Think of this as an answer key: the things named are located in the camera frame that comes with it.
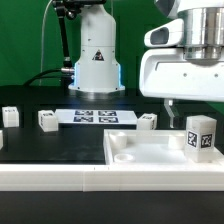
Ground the white marker sheet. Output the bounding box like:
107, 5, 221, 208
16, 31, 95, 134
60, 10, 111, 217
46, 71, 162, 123
55, 109, 137, 125

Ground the white U-shaped obstacle fence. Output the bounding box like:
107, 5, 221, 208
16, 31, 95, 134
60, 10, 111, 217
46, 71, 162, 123
0, 164, 224, 192

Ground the white square tabletop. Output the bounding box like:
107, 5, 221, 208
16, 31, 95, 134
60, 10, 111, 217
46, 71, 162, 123
102, 128, 224, 166

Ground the white thin cable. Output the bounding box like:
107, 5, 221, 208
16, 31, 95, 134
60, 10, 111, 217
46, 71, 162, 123
39, 0, 54, 86

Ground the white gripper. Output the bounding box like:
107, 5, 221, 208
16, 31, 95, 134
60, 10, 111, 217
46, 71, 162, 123
139, 19, 224, 129

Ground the black camera stand pole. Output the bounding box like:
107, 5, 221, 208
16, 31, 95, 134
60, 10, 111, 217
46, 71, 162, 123
52, 0, 107, 68

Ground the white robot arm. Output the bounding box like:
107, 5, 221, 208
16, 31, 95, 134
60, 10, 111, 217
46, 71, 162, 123
70, 0, 224, 106

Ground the black cable bundle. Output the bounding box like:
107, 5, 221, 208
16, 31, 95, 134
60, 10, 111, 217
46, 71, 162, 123
23, 67, 75, 87

